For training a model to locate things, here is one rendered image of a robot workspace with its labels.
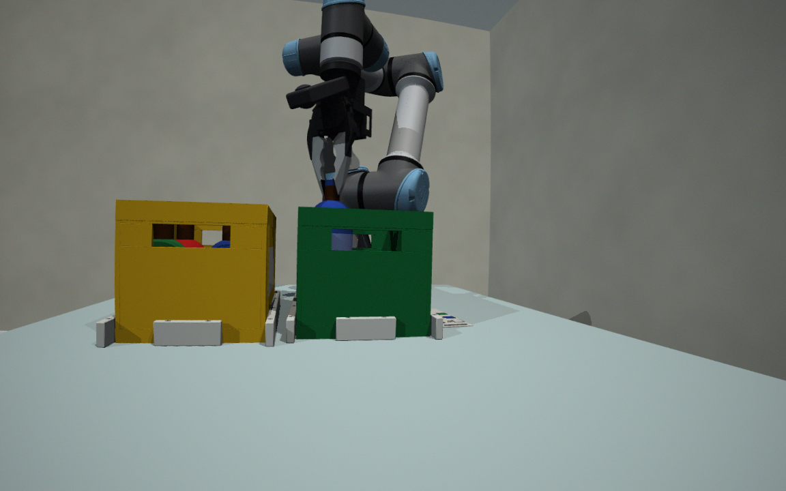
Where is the white paper pick list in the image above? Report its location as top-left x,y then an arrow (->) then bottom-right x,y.
431,309 -> 472,328

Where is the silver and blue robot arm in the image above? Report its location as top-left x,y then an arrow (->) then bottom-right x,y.
282,0 -> 443,211

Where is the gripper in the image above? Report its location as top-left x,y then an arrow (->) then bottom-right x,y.
307,61 -> 372,196

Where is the yellow crate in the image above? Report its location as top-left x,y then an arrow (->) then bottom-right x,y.
115,200 -> 276,343

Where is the dark green crate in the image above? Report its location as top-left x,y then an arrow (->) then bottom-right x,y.
296,207 -> 433,340

